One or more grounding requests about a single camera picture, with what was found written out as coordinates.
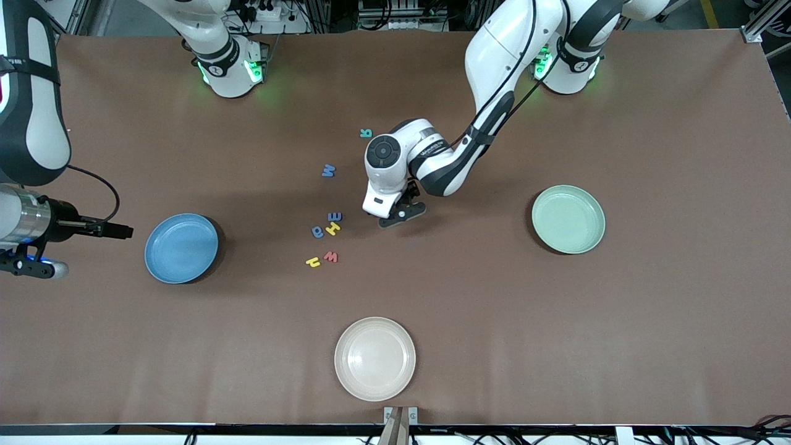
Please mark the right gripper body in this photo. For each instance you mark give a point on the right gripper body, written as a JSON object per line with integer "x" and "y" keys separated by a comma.
{"x": 60, "y": 225}

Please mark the blue foam letter M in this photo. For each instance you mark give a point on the blue foam letter M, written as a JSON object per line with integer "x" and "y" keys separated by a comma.
{"x": 328, "y": 171}

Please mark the yellow foam letter h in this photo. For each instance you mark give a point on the yellow foam letter h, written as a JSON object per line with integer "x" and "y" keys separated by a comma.
{"x": 333, "y": 228}
{"x": 313, "y": 262}

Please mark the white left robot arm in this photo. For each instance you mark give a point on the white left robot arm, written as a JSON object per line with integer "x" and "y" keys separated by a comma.
{"x": 494, "y": 55}

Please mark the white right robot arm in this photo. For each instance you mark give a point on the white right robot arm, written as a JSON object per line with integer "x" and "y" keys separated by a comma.
{"x": 37, "y": 123}

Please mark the blue plate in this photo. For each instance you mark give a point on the blue plate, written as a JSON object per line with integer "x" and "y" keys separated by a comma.
{"x": 179, "y": 250}

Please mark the blue foam letter a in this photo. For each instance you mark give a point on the blue foam letter a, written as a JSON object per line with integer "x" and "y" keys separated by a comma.
{"x": 317, "y": 232}

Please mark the red foam letter W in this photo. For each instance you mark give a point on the red foam letter W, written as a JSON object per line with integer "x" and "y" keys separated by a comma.
{"x": 331, "y": 257}

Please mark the beige plate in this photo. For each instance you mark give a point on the beige plate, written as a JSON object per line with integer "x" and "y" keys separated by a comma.
{"x": 375, "y": 358}

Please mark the white socket strip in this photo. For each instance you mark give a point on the white socket strip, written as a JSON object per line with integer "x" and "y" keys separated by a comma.
{"x": 395, "y": 25}

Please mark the pale green plate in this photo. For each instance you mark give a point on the pale green plate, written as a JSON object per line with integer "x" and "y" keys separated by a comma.
{"x": 568, "y": 219}

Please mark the white power strip with plugs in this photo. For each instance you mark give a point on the white power strip with plugs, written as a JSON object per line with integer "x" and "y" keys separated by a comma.
{"x": 272, "y": 26}

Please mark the brown table cover sheet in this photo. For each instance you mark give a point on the brown table cover sheet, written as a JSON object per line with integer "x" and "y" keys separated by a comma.
{"x": 556, "y": 340}

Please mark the aluminium frame profile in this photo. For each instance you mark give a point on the aluminium frame profile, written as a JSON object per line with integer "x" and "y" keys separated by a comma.
{"x": 68, "y": 18}
{"x": 757, "y": 28}

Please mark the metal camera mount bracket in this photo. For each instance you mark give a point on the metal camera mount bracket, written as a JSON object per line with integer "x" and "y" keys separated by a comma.
{"x": 400, "y": 417}

